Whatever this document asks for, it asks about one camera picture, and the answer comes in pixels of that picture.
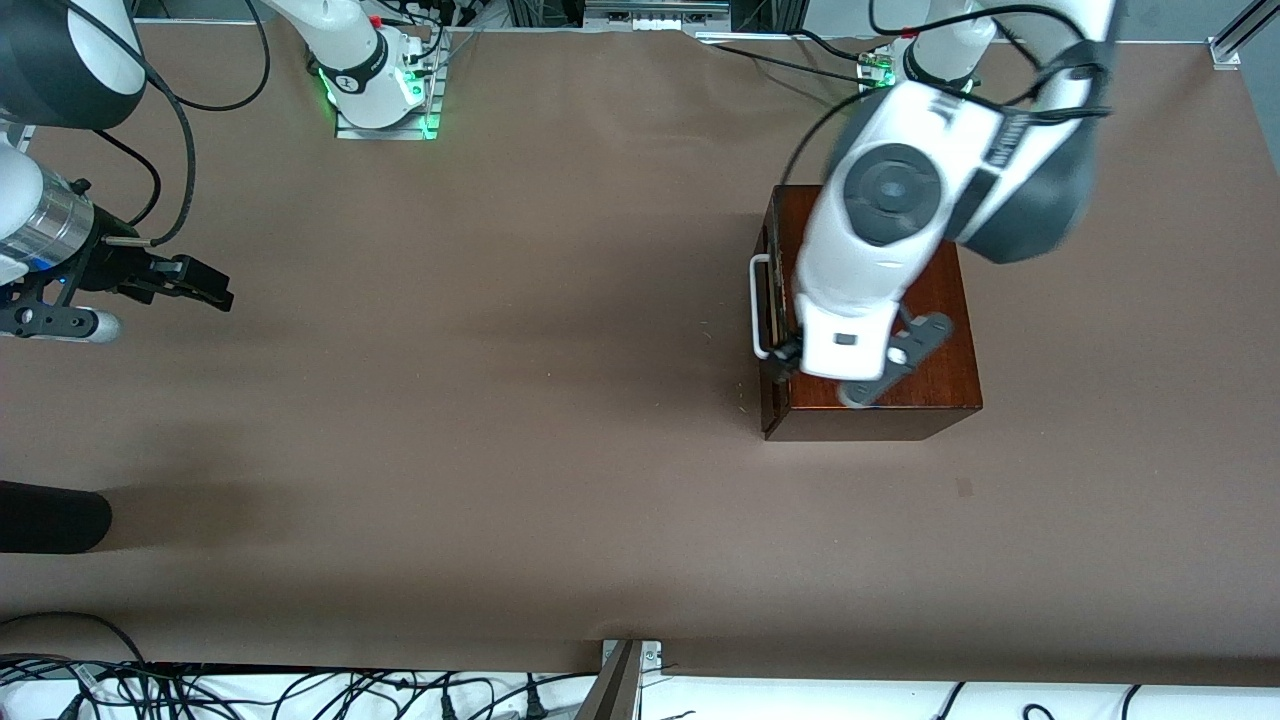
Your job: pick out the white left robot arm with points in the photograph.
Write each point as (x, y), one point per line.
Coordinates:
(840, 260)

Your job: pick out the grey power strip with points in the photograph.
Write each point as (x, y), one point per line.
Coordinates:
(650, 17)

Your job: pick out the dark brown wooden cabinet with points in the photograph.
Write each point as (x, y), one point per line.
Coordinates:
(940, 395)

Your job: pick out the black padded cylinder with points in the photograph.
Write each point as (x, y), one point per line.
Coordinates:
(50, 515)

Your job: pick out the aluminium table side rail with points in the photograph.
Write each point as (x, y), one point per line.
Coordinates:
(15, 133)
(1228, 50)

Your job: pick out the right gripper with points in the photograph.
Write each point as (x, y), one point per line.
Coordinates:
(107, 268)

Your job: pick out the aluminium table edge bracket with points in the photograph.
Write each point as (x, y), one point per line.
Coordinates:
(615, 690)

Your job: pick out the aluminium right arm base plate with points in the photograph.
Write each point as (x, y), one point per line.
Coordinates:
(385, 133)

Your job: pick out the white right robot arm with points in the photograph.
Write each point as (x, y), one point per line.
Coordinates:
(60, 60)

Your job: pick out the light plywood panel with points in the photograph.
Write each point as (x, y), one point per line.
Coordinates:
(772, 300)

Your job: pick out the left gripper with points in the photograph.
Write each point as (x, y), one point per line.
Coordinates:
(785, 361)

